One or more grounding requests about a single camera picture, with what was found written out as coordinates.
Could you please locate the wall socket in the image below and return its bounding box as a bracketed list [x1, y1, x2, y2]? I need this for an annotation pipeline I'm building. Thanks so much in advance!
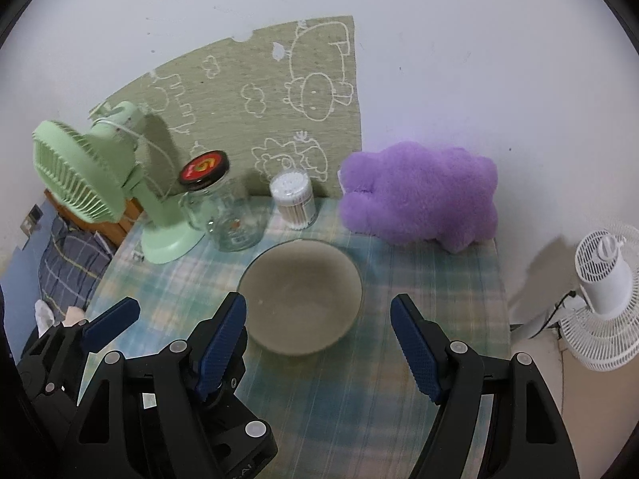
[21, 204, 45, 235]

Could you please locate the purple plush toy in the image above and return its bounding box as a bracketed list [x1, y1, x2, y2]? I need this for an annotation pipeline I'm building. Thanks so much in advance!
[338, 141, 499, 255]

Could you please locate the black fan cable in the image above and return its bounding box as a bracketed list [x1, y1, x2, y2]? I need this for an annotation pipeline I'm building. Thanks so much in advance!
[539, 289, 583, 333]

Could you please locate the glass jar with black lid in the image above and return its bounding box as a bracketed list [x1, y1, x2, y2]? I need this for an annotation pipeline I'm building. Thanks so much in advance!
[179, 150, 266, 253]

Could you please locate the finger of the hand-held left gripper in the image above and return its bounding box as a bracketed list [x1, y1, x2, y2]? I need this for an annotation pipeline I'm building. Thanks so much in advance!
[204, 328, 249, 408]
[45, 297, 141, 376]

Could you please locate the wooden chair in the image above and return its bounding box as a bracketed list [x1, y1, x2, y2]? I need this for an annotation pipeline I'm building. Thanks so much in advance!
[44, 187, 146, 251]

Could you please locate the plaid tablecloth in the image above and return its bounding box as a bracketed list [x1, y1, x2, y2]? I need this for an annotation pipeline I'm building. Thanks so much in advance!
[82, 194, 513, 479]

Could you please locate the blue plaid bedding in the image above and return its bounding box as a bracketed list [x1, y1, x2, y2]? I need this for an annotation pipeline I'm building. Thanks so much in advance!
[0, 200, 119, 341]

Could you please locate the white desk fan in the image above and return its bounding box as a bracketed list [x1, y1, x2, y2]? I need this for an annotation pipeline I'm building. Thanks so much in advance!
[558, 224, 639, 371]

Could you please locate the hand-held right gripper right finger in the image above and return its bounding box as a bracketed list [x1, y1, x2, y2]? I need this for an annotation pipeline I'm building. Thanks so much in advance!
[390, 293, 581, 479]

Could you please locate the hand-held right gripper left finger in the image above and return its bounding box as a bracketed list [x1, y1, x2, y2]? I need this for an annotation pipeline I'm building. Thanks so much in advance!
[62, 292, 248, 479]

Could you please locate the white fan cable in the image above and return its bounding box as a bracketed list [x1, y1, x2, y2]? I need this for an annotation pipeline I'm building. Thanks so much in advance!
[90, 105, 177, 201]

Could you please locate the cotton swab container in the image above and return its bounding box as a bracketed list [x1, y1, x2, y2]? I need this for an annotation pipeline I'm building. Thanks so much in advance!
[270, 170, 318, 231]

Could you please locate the white cloth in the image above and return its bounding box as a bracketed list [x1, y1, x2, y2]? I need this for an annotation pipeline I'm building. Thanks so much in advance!
[34, 299, 69, 338]

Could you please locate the blue patterned white bowl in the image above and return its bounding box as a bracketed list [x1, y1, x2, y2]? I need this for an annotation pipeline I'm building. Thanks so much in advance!
[237, 239, 365, 358]

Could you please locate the green desk fan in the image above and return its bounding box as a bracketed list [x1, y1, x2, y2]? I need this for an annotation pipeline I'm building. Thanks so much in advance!
[32, 101, 206, 265]

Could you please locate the green cartoon wall mat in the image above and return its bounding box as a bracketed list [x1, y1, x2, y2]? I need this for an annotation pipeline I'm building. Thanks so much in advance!
[89, 15, 363, 200]

